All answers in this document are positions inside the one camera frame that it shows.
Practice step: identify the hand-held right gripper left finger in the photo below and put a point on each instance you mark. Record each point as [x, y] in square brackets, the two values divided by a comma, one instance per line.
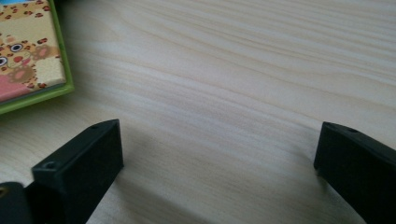
[77, 168]

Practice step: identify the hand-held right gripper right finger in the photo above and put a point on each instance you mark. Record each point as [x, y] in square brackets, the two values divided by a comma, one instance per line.
[361, 168]

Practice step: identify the colourful animal picture book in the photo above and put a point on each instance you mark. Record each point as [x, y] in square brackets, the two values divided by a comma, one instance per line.
[28, 62]

